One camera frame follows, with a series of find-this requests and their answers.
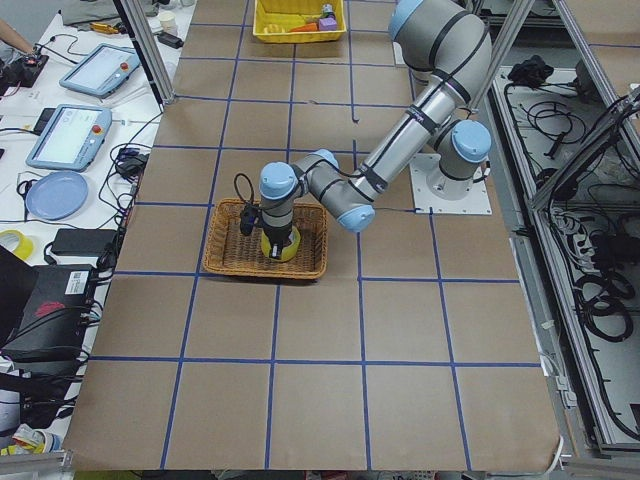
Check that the blue plate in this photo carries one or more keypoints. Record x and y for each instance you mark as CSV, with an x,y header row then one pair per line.
x,y
57,195

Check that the teach pendant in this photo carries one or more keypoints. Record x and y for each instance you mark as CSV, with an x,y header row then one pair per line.
x,y
102,71
71,138

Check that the upper teach pendant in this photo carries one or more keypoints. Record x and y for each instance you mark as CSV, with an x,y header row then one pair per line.
x,y
102,71

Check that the yellow tape roll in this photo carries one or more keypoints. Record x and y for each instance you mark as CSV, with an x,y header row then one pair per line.
x,y
17,243
292,247

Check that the yellow woven basket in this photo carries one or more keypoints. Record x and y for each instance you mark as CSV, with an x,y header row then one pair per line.
x,y
292,14

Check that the black glove cloth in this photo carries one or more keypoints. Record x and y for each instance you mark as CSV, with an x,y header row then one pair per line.
x,y
532,72

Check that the aluminium frame post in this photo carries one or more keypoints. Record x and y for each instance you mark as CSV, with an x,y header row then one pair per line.
x,y
139,31

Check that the black power adapter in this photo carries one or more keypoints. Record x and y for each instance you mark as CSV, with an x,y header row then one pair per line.
x,y
82,242

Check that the black computer box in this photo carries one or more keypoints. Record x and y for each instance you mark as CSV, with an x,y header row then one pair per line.
x,y
50,309

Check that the lower teach pendant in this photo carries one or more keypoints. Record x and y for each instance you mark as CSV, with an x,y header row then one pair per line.
x,y
71,138

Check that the yellow tape roll on desk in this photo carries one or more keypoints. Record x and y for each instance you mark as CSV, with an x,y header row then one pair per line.
x,y
17,243

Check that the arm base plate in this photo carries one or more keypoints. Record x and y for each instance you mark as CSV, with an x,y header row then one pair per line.
x,y
435,193

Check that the toy croissant bread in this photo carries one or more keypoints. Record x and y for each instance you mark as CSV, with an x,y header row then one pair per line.
x,y
273,29

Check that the purple foam cube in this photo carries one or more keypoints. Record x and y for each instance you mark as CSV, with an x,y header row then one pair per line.
x,y
327,24

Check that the brown wicker basket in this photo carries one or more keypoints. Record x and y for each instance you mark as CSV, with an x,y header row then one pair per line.
x,y
228,252

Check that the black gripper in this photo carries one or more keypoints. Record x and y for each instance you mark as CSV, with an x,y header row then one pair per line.
x,y
278,235

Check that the orange toy carrot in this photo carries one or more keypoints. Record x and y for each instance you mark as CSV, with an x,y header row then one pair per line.
x,y
307,27

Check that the small labelled bottle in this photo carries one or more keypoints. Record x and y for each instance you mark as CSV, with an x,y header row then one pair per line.
x,y
328,11

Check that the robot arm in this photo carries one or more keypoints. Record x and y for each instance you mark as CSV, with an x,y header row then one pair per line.
x,y
453,47

